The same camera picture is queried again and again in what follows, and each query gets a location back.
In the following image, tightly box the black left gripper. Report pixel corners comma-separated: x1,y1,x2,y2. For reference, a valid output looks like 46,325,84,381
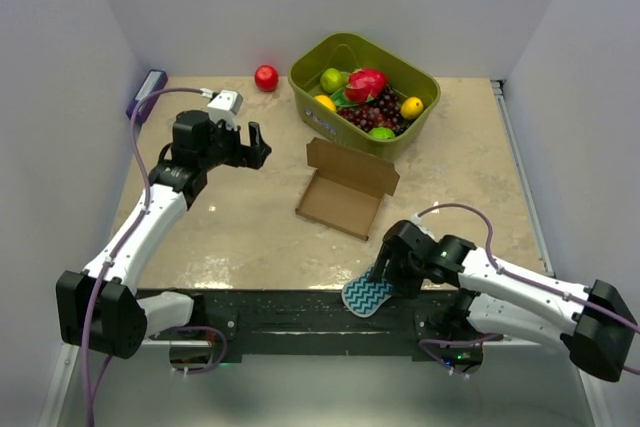
200,116,270,172

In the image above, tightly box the blue zigzag sponge cloth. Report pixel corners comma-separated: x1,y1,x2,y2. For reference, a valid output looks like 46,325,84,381
341,268,394,318

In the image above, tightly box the brown cardboard paper box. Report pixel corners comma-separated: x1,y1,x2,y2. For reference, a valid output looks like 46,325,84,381
295,138,400,241

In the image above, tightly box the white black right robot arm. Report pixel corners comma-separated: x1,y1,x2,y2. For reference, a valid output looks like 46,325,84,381
367,220,638,382

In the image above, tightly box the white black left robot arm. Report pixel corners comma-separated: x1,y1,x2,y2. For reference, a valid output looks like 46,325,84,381
55,110,272,359

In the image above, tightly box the purple rectangular box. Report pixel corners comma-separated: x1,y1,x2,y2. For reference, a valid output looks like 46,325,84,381
126,69,168,125

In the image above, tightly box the red apple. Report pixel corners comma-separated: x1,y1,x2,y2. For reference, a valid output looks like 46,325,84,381
254,64,279,92

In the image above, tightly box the orange fruit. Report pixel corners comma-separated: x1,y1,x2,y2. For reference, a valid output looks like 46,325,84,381
314,95,337,112

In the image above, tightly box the green apple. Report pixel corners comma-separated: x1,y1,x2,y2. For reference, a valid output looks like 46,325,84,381
320,68,348,94

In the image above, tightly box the green plastic tub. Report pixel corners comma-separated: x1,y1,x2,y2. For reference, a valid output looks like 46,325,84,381
289,32,441,160

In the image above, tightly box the green lime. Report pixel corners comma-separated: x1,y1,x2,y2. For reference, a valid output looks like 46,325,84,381
368,126,396,140

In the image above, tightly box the red dragon fruit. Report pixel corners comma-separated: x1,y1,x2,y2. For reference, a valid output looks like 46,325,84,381
344,68,388,104

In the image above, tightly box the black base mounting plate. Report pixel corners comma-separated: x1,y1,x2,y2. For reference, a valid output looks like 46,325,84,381
156,289,482,366

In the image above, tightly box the purple grape bunch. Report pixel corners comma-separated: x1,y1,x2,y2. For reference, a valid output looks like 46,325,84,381
337,85,410,136

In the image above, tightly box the yellow lemon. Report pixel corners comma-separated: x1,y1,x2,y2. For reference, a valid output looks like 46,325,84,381
400,97,425,121

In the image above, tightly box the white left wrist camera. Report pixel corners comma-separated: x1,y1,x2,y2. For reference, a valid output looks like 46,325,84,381
206,90,243,131

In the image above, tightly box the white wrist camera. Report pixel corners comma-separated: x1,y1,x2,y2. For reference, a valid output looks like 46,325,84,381
410,214,435,239
206,90,243,131

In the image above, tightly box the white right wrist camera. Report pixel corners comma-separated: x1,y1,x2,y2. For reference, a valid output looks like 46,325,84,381
410,214,435,239

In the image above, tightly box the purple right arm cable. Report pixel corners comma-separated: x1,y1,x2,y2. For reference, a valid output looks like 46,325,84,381
414,202,640,381

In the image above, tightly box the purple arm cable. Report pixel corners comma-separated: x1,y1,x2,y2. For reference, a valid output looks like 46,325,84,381
414,202,640,381
79,87,216,427

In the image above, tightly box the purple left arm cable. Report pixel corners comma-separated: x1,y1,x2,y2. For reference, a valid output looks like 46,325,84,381
79,87,216,427

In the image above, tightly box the aluminium rail frame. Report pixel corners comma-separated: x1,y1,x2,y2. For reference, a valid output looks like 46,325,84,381
37,78,614,427

